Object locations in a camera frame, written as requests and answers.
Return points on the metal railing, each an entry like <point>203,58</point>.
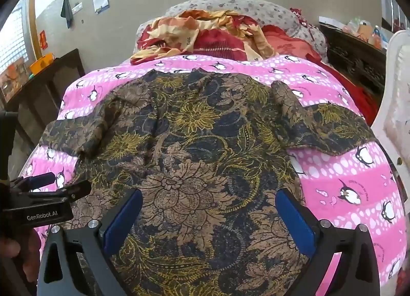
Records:
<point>397,14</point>

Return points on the person's left hand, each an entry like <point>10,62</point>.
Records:
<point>14,249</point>

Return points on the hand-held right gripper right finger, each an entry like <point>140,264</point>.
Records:
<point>296,222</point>

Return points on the wall switch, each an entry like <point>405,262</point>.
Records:
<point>77,7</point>

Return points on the pink penguin blanket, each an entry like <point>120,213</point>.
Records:
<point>352,168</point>

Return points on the orange plastic basin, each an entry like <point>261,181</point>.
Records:
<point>41,63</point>

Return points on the brown floral shirt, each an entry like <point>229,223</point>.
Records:
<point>192,155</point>

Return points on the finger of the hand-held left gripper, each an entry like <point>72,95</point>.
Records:
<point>35,181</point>
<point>69,192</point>

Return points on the white plastic chair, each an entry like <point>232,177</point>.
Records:
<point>395,97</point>

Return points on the red orange floral quilt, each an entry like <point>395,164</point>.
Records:
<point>208,36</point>

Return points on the orange plastic bag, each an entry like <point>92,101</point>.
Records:
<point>365,31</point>

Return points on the dark green hanging cloth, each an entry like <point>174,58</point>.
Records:
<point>67,11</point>

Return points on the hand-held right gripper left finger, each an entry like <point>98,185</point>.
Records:
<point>123,220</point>

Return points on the white paper sheet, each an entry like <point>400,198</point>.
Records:
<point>330,20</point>

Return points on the grey floral pillow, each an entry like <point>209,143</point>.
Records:
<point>256,7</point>

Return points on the dark carved wooden headboard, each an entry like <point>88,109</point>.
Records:
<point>352,55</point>

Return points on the brown wooden cabinet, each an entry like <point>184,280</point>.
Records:
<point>48,97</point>

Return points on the colourful cardboard box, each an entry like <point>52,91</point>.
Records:
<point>14,78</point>

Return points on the red wall sign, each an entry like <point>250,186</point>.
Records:
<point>43,39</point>

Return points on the window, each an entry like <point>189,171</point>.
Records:
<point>11,39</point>

